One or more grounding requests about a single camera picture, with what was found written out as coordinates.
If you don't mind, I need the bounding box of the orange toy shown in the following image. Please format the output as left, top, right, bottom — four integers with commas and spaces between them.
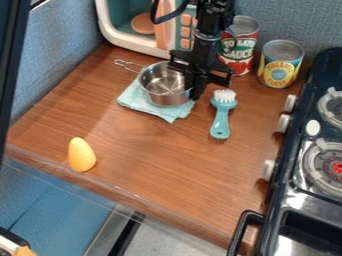
66, 136, 99, 173

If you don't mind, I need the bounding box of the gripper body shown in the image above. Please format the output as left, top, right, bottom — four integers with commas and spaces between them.
166, 35, 237, 88

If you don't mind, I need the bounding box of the toy microwave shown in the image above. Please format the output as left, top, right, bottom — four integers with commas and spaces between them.
93, 0, 201, 60

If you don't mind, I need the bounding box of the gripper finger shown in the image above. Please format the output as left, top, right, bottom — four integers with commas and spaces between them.
181, 71, 200, 98
196, 74, 210, 102

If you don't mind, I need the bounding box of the toy stove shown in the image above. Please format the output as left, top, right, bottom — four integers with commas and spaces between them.
225, 46, 342, 256

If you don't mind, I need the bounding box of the red tomato can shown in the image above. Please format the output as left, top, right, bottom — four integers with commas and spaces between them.
216, 14, 262, 77

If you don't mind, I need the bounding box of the silver pot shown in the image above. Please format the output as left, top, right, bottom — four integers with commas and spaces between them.
113, 58, 198, 108

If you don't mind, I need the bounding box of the blue brush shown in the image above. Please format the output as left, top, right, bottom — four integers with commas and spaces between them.
208, 88, 240, 141

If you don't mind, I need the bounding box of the black frame post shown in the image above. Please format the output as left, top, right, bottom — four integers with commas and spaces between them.
0, 0, 33, 159

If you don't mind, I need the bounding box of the blue cloth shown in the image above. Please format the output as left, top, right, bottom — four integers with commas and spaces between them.
116, 78, 198, 125

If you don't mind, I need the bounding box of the yellow and blue can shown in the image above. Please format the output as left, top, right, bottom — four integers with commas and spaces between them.
256, 39, 308, 90

